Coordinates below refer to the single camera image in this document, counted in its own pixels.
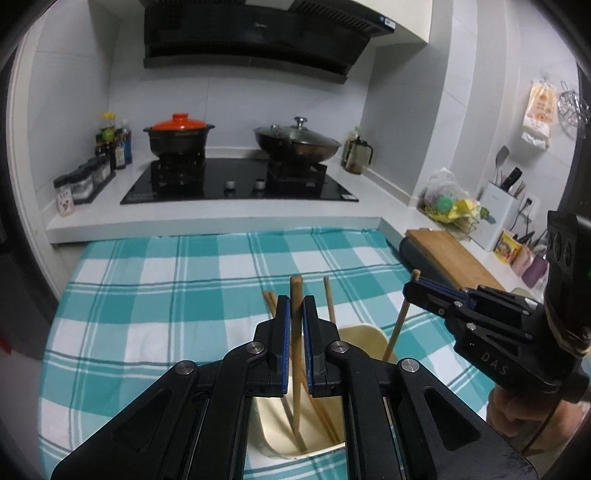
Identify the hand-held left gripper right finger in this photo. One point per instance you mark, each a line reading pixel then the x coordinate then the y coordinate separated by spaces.
pixel 309 332

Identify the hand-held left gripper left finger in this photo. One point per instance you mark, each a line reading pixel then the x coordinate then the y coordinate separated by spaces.
pixel 285 332

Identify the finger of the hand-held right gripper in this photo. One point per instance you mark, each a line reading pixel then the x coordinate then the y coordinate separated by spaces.
pixel 443 288
pixel 434 302

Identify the cream plastic utensil container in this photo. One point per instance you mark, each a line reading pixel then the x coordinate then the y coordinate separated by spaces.
pixel 364 339

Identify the person's right hand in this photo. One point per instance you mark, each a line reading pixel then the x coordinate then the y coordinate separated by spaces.
pixel 508 408

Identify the wooden cutting board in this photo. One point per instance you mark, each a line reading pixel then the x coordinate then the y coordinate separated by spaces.
pixel 452 256

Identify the yellow printed cup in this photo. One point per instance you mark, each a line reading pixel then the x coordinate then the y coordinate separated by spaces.
pixel 505 249

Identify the pink cup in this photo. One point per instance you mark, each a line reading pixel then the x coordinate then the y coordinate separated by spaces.
pixel 524 261

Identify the plastic bag of sponges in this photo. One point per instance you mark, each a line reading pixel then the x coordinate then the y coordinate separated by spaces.
pixel 445 201

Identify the white utensil holder box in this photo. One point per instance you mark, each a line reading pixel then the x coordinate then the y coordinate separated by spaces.
pixel 494 217

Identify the teal checked tablecloth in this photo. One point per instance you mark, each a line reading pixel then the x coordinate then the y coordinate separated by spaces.
pixel 161 286

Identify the black spatula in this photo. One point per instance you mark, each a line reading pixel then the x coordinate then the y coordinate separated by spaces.
pixel 502 159

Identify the black gas hob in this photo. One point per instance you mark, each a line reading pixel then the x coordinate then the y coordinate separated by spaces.
pixel 240 182

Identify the glass oil jug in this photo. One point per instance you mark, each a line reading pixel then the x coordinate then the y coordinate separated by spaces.
pixel 356 157

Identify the dark wok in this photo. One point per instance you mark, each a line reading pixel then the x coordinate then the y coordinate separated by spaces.
pixel 295 152

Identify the hanging printed plastic bag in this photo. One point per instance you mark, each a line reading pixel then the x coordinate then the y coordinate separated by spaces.
pixel 538 115

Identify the glass wok lid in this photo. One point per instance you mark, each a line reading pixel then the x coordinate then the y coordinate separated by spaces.
pixel 300 134

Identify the black clay pot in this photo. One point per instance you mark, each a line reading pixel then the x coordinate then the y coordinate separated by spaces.
pixel 178 142

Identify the metal steamer rack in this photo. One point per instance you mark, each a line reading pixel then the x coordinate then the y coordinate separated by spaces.
pixel 572 104

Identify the orange pot lid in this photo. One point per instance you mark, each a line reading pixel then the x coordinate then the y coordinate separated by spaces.
pixel 180 122

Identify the dark sauce bottle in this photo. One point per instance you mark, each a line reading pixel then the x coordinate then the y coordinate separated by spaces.
pixel 119 154
pixel 101 146

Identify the black lid spice jar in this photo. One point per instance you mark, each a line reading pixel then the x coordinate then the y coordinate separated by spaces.
pixel 104 168
pixel 93 177
pixel 79 187

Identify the blue label sauce bottle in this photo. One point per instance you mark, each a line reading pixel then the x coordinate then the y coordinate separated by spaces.
pixel 127 145

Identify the yellow cap oil bottle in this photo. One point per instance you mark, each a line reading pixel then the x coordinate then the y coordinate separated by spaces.
pixel 108 129

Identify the black range hood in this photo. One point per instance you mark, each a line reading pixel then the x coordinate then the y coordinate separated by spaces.
pixel 249 46

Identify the white wall socket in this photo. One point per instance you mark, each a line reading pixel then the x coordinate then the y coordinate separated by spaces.
pixel 529 206

